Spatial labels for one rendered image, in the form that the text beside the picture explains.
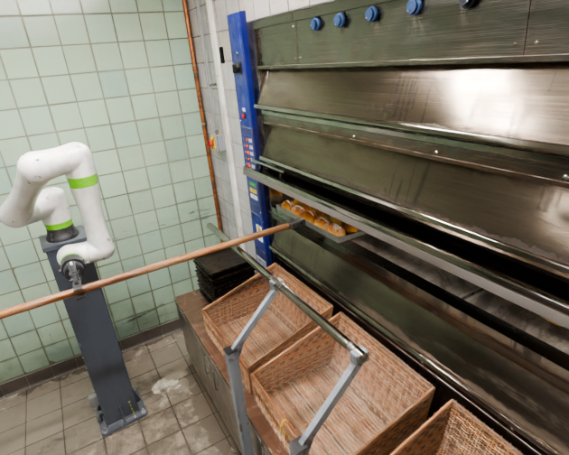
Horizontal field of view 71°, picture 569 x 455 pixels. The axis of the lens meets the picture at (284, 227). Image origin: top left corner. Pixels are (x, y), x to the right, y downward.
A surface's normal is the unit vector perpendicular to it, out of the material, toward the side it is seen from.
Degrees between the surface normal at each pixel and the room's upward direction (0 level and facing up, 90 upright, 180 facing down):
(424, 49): 90
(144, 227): 90
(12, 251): 90
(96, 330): 90
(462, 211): 70
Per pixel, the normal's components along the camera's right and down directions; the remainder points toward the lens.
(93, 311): 0.56, 0.29
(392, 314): -0.84, -0.07
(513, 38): -0.85, 0.27
